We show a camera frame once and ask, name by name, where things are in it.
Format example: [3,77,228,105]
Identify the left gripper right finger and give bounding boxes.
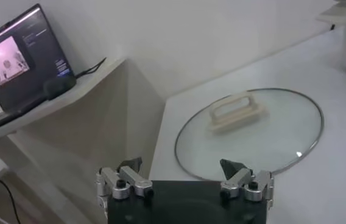
[219,158,275,203]

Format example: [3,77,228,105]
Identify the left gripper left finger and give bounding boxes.
[96,156,155,201]

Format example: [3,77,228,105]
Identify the glass lid with cream handle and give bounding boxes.
[174,88,325,182]

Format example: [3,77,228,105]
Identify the black computer mouse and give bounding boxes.
[43,75,77,101]

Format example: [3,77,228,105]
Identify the white side table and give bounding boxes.
[0,57,166,224]

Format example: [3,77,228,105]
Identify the black laptop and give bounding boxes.
[0,3,77,138]

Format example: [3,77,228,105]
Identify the black laptop cable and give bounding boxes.
[74,57,107,79]

